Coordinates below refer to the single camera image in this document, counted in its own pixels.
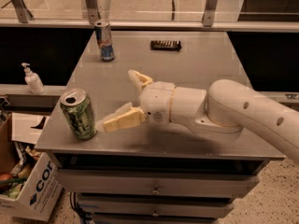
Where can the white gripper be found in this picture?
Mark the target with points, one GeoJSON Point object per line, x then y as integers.
{"type": "Point", "coordinates": [156, 103]}

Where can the green soda can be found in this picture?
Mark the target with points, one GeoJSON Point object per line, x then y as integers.
{"type": "Point", "coordinates": [78, 110]}

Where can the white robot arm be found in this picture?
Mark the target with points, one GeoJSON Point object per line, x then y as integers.
{"type": "Point", "coordinates": [219, 113]}

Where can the redbull can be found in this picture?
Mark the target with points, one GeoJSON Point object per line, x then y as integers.
{"type": "Point", "coordinates": [104, 40]}

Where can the black ridged bar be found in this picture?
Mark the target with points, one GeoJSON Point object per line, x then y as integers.
{"type": "Point", "coordinates": [168, 45]}

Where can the grey drawer cabinet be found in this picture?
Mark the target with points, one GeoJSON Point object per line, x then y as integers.
{"type": "Point", "coordinates": [154, 174]}

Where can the white pump bottle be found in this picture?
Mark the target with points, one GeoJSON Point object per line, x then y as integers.
{"type": "Point", "coordinates": [33, 80]}

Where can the white cardboard box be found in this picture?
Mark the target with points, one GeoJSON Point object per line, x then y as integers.
{"type": "Point", "coordinates": [34, 188]}

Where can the red tomato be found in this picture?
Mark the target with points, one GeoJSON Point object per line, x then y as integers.
{"type": "Point", "coordinates": [4, 177]}

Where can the metal railing frame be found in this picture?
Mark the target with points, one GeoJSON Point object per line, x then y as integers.
{"type": "Point", "coordinates": [222, 15]}

